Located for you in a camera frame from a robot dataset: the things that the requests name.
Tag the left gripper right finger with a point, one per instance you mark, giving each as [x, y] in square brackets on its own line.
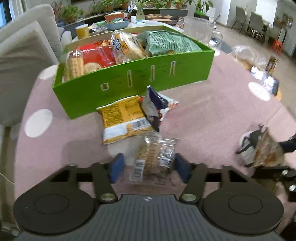
[193, 175]

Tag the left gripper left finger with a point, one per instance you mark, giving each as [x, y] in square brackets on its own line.
[106, 174]

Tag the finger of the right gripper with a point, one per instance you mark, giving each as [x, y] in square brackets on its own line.
[289, 146]
[269, 177]

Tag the clear bag brown biscuits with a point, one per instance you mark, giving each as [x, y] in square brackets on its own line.
[155, 161]

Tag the yellow snack packet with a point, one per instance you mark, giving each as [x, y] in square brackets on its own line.
[122, 119]

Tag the dark blue white snack packet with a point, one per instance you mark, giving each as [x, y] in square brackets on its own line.
[155, 106]

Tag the red cookie snack bag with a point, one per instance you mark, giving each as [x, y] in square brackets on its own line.
[96, 57]

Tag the green snack bag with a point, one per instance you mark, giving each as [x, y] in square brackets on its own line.
[157, 43]

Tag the clear bag yellow crackers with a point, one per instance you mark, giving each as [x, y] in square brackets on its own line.
[73, 65]

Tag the pink polka dot tablecloth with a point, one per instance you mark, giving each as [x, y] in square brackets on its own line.
[209, 121]

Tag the plastic bag of pastries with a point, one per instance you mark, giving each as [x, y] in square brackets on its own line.
[247, 56]

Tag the green cardboard box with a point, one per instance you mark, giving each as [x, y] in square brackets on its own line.
[83, 95]

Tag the grey dining chair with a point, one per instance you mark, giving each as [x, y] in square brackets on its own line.
[240, 17]

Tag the clear glass mug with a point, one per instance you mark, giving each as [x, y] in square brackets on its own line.
[202, 30]

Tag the yellow can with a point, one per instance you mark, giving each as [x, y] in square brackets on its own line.
[82, 31]

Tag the beige sofa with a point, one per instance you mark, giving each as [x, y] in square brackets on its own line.
[29, 44]

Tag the blue snack tray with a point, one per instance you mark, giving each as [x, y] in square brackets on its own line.
[117, 24]

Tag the glass vase with plant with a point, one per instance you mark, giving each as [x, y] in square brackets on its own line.
[140, 16]

